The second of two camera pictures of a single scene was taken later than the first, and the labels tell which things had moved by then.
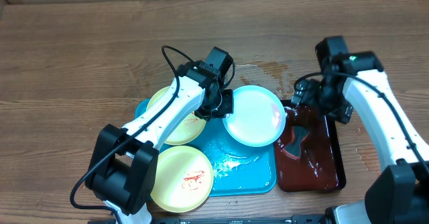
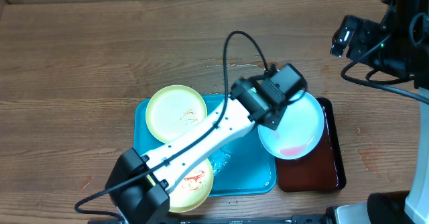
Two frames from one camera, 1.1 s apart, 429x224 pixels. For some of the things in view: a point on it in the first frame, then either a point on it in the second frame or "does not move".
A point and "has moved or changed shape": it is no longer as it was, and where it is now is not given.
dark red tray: [309, 154] does not move
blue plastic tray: [238, 169] does not move
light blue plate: [258, 118] has moved or changed shape
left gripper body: [222, 105] → [274, 124]
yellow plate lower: [184, 179] does not move
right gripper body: [305, 92] → [363, 38]
